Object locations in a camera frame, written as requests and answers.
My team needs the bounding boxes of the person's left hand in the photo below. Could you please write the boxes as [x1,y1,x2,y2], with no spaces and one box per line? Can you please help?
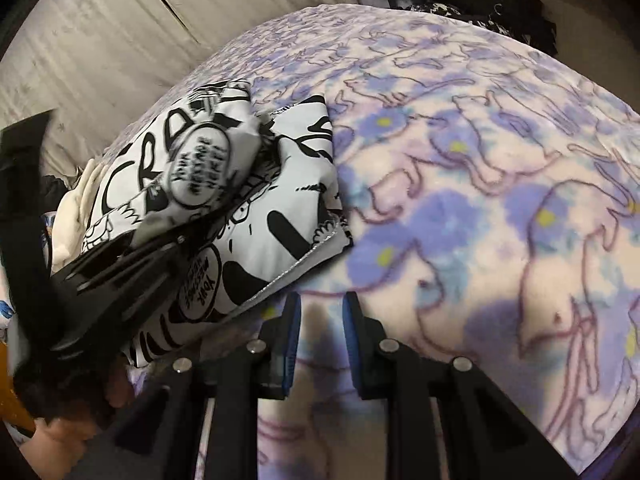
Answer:
[20,361,134,479]

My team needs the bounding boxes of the black white graffiti print garment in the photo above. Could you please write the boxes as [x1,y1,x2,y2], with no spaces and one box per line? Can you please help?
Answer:
[82,80,352,367]

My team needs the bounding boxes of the blue flower folded blanket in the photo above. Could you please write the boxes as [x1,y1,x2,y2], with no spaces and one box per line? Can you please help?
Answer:
[0,211,56,344]

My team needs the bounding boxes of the black clothes beside bed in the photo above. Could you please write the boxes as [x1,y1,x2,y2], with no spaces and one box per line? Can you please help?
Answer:
[357,0,559,57]

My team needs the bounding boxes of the folded cream white garment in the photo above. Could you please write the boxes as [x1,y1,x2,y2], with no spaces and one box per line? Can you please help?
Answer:
[51,159,107,274]

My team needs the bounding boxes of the grey curtain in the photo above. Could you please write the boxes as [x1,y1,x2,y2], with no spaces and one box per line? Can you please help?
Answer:
[1,0,356,180]

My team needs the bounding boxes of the purple floral fleece bedspread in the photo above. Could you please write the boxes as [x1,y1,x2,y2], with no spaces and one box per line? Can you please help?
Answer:
[106,3,640,480]

